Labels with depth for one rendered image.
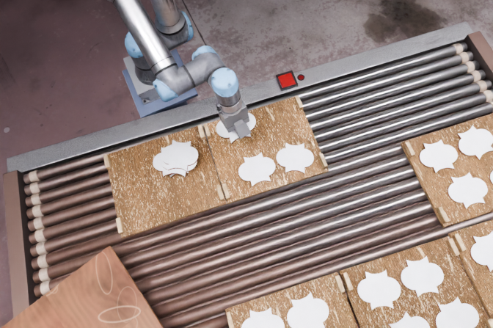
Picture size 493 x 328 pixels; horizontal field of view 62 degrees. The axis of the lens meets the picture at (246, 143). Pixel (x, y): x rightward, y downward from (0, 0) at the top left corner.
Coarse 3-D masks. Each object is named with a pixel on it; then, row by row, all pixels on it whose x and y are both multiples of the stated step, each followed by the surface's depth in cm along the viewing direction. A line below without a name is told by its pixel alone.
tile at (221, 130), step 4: (252, 116) 147; (220, 120) 147; (252, 120) 146; (220, 124) 147; (248, 124) 146; (252, 124) 146; (216, 128) 146; (220, 128) 146; (224, 128) 146; (252, 128) 145; (220, 132) 146; (224, 132) 145; (232, 132) 145; (220, 136) 146; (224, 136) 145; (228, 136) 145; (232, 136) 144; (236, 136) 144; (244, 136) 144; (248, 136) 144; (232, 140) 144
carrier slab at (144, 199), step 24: (144, 144) 167; (168, 144) 166; (192, 144) 166; (120, 168) 163; (144, 168) 163; (120, 192) 159; (144, 192) 159; (168, 192) 158; (192, 192) 158; (216, 192) 157; (120, 216) 156; (144, 216) 155; (168, 216) 155
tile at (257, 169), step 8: (248, 160) 161; (256, 160) 160; (264, 160) 160; (272, 160) 160; (240, 168) 159; (248, 168) 159; (256, 168) 159; (264, 168) 159; (272, 168) 159; (240, 176) 158; (248, 176) 158; (256, 176) 158; (264, 176) 158
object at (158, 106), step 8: (176, 56) 191; (128, 80) 187; (136, 96) 183; (184, 96) 182; (192, 96) 183; (136, 104) 182; (152, 104) 181; (160, 104) 181; (168, 104) 181; (176, 104) 182; (184, 104) 201; (144, 112) 180; (152, 112) 180
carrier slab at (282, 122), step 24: (216, 120) 169; (264, 120) 168; (288, 120) 168; (216, 144) 165; (240, 144) 165; (264, 144) 164; (312, 144) 163; (216, 168) 161; (312, 168) 159; (240, 192) 157
